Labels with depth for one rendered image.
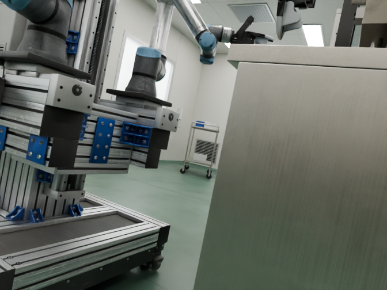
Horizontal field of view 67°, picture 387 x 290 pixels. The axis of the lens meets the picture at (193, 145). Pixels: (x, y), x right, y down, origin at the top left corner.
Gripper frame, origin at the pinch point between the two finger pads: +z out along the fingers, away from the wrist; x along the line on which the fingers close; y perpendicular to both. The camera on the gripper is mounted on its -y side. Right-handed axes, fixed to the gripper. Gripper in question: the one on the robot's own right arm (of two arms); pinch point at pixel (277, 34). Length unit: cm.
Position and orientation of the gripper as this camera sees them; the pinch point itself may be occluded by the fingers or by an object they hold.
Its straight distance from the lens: 86.3
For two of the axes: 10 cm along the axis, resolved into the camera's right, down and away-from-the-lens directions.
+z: -2.0, 9.8, 0.2
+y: 8.7, 1.8, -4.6
